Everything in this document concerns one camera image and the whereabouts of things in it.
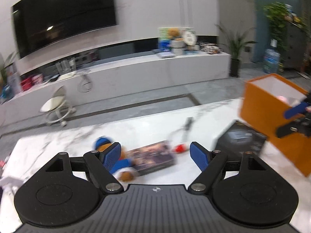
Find brown sailor plush dog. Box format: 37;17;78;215
94;137;138;183

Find white red glue bottle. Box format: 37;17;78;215
173;144;187;154

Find dark photo card box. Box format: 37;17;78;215
127;140;176;176

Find orange storage box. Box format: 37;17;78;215
240;74;310;177

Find black charger box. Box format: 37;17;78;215
215;120;267;162

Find blue water bottle jug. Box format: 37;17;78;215
263;39;280;74

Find small white stool chair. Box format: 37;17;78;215
39;86;76;127

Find white marble tv console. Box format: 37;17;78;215
1;52;230;125

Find potted green plant right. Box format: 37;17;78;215
216;23;257;78

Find white phone stand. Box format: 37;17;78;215
0;176;24;197

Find hanging ivy plant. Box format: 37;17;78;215
263;2;307;56

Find pink snack packet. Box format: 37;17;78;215
0;156;10;168

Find black white patterned items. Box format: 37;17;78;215
200;43;223;55

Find white wifi router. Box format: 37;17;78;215
56;58;76;81

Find red gift box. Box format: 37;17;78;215
21;77;33;91

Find round white paper fan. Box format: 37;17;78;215
182;30;197;46

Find green landscape picture card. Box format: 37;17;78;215
158;27;195;54

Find potted plant left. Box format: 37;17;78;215
1;52;18;79

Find small brown teddy bear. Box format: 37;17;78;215
167;28;183;46

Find black handle screwdriver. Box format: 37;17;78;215
181;117;194;143

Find black cable loop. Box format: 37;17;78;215
77;74;92;93

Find wall mounted television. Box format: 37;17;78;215
13;0;116;58

